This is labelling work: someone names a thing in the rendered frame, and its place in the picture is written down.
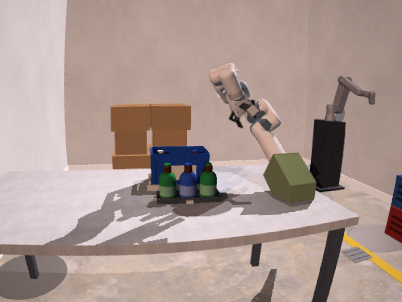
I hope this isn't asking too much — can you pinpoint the green bottle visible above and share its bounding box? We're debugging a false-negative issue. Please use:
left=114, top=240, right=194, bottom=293
left=159, top=163, right=176, bottom=198
left=199, top=162, right=217, bottom=197

